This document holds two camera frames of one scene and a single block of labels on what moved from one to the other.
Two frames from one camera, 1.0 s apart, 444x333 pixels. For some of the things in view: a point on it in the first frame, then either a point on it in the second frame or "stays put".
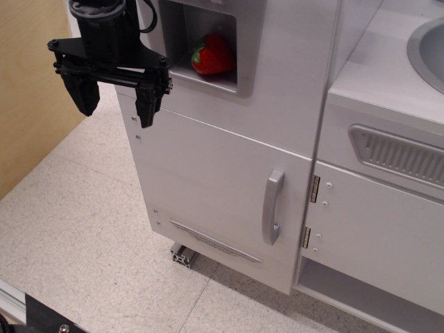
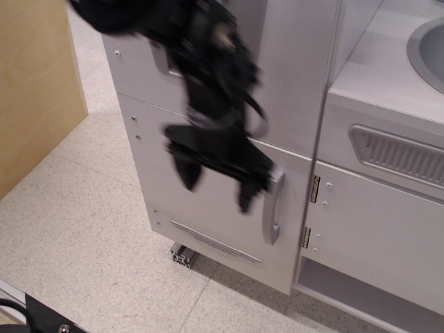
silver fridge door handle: [271, 230] stays put
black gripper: [110, 48] to [227, 143]
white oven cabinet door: [383, 236] stays put
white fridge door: [240, 200] stays put
